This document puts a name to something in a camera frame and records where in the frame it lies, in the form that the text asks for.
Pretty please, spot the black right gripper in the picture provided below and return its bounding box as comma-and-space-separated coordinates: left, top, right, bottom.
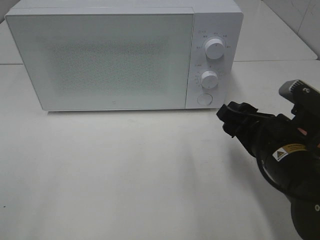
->
216, 101, 298, 157

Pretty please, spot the white round door release button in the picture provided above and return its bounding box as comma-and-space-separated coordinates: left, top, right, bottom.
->
197, 93, 213, 106

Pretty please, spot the white microwave door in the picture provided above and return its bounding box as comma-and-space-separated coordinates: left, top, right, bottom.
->
7, 14, 193, 111

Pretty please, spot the white lower microwave knob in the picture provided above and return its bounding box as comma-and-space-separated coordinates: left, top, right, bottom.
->
200, 70, 219, 89

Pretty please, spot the white microwave knob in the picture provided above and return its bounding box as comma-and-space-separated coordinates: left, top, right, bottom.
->
203, 36, 226, 60
200, 70, 219, 89

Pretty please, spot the white upper microwave knob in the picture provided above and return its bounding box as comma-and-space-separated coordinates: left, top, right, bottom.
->
203, 36, 226, 60

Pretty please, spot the white microwave oven body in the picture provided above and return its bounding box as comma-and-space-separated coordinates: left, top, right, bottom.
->
5, 0, 244, 112

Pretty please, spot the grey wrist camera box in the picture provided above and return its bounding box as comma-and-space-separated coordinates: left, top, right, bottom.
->
278, 79, 320, 118

